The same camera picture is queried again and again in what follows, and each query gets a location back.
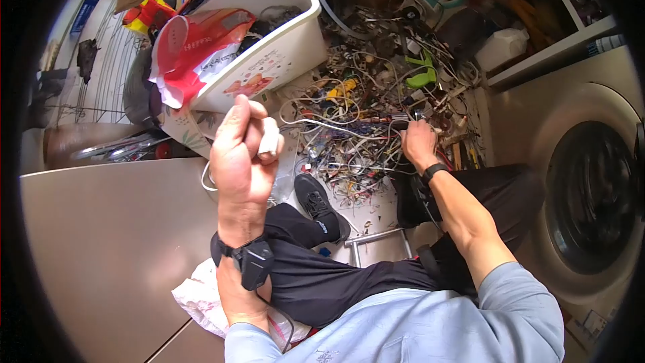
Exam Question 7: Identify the black wrist band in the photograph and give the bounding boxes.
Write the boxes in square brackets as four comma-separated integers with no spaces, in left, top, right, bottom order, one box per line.
[211,233,276,291]
[420,162,450,186]

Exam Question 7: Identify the person's body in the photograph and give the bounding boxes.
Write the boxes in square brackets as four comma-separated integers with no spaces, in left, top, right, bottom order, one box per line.
[224,261,565,363]

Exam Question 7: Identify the person's right hand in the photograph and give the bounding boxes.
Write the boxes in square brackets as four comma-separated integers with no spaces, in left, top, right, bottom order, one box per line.
[400,120,440,173]

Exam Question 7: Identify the white plastic jug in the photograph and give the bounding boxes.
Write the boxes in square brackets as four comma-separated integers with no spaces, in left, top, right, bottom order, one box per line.
[475,27,531,72]

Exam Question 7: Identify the person's right fingers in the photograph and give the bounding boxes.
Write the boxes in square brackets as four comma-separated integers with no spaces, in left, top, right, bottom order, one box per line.
[401,120,434,138]

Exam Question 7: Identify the white plastic bin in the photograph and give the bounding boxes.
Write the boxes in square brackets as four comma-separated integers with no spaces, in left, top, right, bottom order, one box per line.
[187,0,329,115]

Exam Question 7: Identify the person's left hand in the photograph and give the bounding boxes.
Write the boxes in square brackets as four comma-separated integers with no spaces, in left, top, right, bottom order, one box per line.
[209,95,285,246]

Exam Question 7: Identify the beige cabinet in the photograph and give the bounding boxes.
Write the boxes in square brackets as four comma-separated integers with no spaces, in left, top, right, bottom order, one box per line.
[19,155,228,363]

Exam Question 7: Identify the floral printed bag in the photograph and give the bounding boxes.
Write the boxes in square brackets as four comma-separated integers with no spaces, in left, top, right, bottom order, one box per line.
[160,105,228,160]

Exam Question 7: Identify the person's legs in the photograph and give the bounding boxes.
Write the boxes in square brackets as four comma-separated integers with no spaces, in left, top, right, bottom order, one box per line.
[262,163,546,329]

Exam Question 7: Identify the white cable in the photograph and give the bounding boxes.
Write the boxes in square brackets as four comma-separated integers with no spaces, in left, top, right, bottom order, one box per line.
[201,118,281,193]

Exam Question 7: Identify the person's left fingers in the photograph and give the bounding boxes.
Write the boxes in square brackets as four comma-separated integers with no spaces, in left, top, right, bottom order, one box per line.
[244,102,285,166]

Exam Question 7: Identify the white wire rack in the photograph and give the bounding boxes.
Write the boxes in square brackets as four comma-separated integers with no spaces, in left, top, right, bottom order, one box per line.
[54,0,148,127]

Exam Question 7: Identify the green plastic tool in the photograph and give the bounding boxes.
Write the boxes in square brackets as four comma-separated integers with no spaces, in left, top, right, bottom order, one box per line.
[404,49,438,89]

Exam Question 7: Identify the person's left thumb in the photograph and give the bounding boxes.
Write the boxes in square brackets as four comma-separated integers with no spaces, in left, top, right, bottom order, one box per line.
[218,95,253,151]

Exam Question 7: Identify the silver washing machine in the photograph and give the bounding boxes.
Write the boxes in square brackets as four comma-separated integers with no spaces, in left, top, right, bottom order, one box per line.
[483,44,645,316]

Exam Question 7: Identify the yellow plastic plug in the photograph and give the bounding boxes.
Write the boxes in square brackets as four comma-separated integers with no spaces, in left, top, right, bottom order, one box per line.
[325,78,359,103]

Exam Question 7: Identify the yellow and red packet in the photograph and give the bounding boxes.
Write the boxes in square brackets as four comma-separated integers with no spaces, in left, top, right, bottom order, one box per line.
[122,0,178,37]

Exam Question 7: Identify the white crumpled plastic bag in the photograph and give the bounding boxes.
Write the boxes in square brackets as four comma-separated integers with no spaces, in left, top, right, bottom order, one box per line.
[171,257,314,355]

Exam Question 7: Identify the metal stool frame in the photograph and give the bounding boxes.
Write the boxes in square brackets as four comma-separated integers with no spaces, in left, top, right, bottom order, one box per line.
[344,227,415,269]

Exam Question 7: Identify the pile of wires and scrap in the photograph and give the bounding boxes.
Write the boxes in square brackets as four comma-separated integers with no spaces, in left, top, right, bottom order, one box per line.
[278,4,487,212]

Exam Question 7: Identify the red and white plastic bag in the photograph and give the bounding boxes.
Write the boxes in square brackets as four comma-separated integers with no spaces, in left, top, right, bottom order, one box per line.
[148,8,256,110]

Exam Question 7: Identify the white shelf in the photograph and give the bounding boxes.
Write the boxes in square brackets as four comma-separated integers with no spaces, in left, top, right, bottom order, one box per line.
[485,0,619,92]

